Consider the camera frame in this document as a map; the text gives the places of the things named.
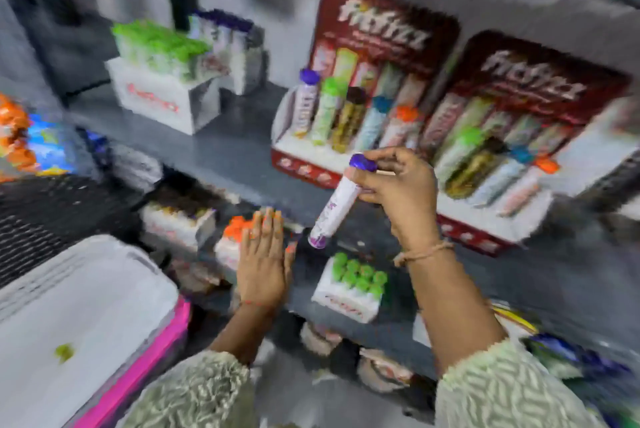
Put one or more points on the person's right hand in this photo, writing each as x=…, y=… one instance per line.
x=412, y=197

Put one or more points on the person's left hand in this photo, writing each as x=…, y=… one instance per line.
x=262, y=267

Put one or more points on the person's left thumb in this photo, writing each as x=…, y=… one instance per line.
x=290, y=262

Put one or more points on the person's right thumb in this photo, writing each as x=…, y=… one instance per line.
x=369, y=180

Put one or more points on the white tube with purple cap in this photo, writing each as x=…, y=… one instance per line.
x=337, y=205

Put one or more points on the person's left forearm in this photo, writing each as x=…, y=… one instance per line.
x=240, y=342

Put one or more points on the person's right forearm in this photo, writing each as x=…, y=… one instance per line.
x=455, y=312

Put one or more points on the red wrist thread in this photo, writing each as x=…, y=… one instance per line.
x=255, y=303

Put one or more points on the blue cap display tube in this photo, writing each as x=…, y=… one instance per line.
x=372, y=125
x=500, y=177

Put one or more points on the orange cap display tube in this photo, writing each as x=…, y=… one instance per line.
x=525, y=187
x=397, y=130

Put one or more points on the brown cap display tube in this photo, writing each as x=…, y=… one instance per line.
x=347, y=122
x=475, y=170

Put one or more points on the small white carton box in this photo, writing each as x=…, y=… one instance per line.
x=342, y=300

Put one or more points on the box of orange-capped tubes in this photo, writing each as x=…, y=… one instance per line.
x=230, y=240

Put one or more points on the cluster of green-capped tubes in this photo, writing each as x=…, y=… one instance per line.
x=360, y=272

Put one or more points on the green cap display tube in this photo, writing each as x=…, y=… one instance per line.
x=457, y=155
x=326, y=112

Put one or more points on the purple cap display tube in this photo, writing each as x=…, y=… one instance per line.
x=305, y=102

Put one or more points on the box of brown-capped tubes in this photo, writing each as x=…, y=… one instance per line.
x=177, y=222

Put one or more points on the grey metal shelf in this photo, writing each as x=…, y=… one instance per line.
x=240, y=152

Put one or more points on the round wrapped packages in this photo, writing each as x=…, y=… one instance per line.
x=380, y=367

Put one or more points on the red tube display stand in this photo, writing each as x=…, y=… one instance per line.
x=540, y=82
x=385, y=32

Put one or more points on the pink plastic tray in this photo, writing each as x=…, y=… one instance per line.
x=142, y=372

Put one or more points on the large white carton box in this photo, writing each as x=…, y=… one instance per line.
x=155, y=97

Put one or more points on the white plastic crate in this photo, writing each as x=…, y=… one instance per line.
x=85, y=327

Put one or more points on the black mesh basket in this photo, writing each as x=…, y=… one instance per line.
x=55, y=222

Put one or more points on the group of green-capped tubes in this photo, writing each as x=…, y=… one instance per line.
x=160, y=47

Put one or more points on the blue and yellow packets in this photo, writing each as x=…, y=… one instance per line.
x=575, y=362

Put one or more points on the orange and blue snack packets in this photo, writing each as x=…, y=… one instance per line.
x=30, y=142

